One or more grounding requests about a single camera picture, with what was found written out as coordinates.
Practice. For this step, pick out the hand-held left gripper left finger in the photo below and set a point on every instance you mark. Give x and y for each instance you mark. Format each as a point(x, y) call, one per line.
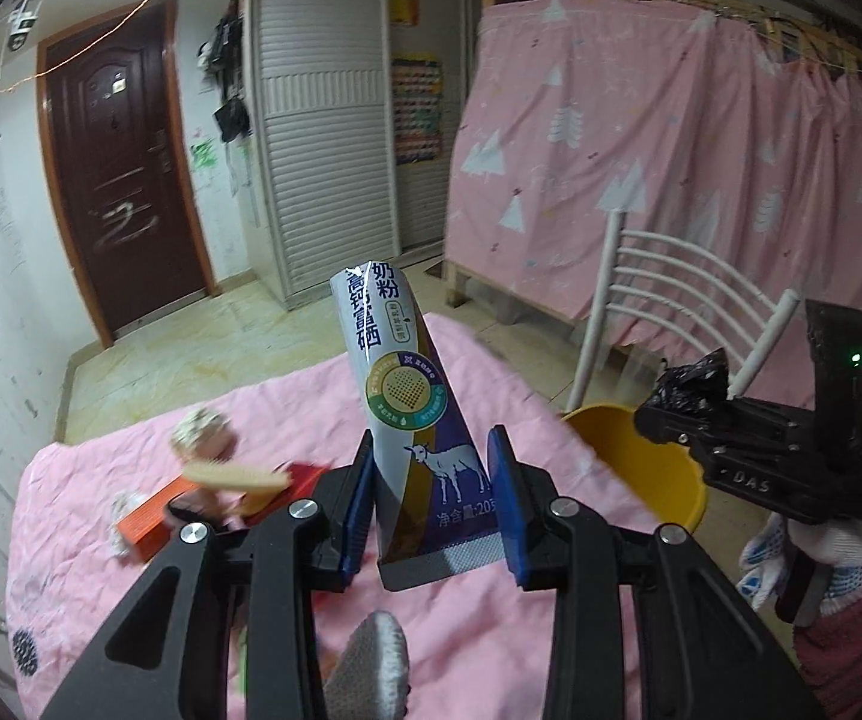
point(356, 514)

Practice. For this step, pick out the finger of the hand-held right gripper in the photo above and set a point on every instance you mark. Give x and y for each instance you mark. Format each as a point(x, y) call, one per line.
point(675, 424)

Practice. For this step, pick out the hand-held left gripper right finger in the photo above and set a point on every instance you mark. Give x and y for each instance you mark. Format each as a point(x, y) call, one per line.
point(502, 514)

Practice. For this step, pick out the black plastic bag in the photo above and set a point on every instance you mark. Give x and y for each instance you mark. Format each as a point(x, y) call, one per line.
point(690, 382)

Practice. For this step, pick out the yellow plastic basin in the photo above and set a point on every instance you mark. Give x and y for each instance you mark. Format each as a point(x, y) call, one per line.
point(626, 457)

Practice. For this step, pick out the milk powder sachet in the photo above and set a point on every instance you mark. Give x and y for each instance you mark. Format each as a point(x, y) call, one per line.
point(408, 420)

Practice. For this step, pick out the cream paper ball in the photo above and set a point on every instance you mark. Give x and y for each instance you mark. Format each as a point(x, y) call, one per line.
point(202, 431)

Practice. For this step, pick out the person's right forearm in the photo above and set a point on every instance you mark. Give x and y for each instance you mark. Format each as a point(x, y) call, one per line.
point(859, 652)

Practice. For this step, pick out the person's right hand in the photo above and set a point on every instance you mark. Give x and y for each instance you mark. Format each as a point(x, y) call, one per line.
point(844, 551)

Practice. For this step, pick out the person's left hand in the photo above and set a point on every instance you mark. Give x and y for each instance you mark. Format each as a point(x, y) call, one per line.
point(371, 667)

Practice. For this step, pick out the white metal chair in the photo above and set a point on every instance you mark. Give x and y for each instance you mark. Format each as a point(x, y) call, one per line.
point(671, 270)

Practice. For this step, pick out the orange cardboard box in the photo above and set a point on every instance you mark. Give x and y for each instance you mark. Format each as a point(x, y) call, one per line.
point(153, 517)

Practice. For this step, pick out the crumpled white paper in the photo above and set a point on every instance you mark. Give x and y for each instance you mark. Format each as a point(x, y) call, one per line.
point(127, 525)

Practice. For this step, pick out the pink tablecloth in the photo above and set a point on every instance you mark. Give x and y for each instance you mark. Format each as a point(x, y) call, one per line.
point(86, 540)

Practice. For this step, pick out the pink tree-print curtain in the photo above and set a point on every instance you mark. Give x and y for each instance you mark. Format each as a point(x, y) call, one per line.
point(626, 127)

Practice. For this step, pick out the white louvered wardrobe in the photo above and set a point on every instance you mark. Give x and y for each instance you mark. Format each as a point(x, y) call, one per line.
point(326, 127)

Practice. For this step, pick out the colourful grid poster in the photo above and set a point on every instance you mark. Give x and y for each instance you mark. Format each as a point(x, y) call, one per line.
point(416, 109)

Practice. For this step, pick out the dark brown door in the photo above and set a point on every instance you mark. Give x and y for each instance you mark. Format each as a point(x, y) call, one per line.
point(127, 165)

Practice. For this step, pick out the hanging black bags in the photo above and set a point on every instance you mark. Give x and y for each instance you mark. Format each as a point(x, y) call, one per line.
point(227, 67)

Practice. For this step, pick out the yellow poster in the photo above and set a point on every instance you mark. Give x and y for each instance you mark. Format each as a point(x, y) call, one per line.
point(405, 9)

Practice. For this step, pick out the white security camera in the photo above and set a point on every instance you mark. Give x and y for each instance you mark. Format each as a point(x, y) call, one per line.
point(23, 22)

